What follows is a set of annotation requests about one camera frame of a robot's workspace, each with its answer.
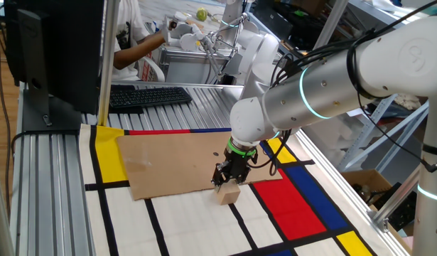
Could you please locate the person torso white shirt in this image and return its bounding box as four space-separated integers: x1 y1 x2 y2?
111 0 151 82

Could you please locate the aluminium frame brace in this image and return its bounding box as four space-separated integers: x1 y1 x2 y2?
372 166 422 233

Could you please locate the black computer monitor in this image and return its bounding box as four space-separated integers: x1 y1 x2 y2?
3 0 105 133

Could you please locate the white handheld teleoperation device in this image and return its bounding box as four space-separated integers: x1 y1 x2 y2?
161 10 205 53

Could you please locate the brown cardboard sheet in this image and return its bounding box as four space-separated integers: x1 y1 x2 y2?
117 131 284 201

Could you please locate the light wooden block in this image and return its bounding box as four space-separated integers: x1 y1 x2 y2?
215 179 242 206

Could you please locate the bare person forearm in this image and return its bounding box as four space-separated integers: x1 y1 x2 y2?
113 31 168 71

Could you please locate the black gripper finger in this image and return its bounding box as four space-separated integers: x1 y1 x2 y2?
210 161 230 188
237 166 252 186

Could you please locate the black monitor cable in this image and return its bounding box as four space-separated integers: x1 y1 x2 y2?
10 129 80 157

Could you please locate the grey metal cabinet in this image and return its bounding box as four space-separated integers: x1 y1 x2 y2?
157 46 240 86

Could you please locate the black keyboard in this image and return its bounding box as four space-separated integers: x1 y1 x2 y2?
109 86 193 110

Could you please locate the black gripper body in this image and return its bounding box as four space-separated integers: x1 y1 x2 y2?
222 150 257 179

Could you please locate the open cardboard box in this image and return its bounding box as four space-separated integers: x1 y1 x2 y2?
340 169 414 256

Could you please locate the white plastic chair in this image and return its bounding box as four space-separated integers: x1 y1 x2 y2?
138 55 166 83

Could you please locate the colourful Mondrian pattern cloth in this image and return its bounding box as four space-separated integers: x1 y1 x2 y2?
78 124 379 256

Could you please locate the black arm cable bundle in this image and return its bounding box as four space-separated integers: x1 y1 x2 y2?
252 0 437 177

